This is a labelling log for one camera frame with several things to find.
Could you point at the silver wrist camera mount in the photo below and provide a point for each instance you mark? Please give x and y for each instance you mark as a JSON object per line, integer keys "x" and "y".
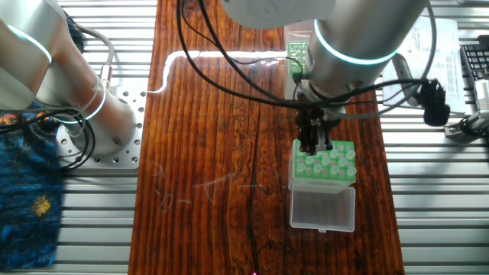
{"x": 401, "y": 80}

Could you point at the black keyboard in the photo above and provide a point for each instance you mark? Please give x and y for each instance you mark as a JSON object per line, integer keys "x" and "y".
{"x": 475, "y": 61}

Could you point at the tall green pipette tip holder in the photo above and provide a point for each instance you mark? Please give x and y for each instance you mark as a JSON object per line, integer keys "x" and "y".
{"x": 321, "y": 206}

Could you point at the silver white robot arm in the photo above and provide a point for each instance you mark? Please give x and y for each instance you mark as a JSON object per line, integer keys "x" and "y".
{"x": 344, "y": 53}

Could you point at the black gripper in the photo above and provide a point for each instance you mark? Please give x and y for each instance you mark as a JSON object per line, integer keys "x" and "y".
{"x": 319, "y": 114}

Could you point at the printed white paper sheet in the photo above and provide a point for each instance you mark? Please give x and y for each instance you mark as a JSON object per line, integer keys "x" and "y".
{"x": 447, "y": 53}

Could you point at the blue patterned cloth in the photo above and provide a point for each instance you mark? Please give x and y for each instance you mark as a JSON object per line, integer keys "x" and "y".
{"x": 27, "y": 206}

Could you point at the brown wooden board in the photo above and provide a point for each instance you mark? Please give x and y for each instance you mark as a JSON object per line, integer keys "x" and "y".
{"x": 206, "y": 168}

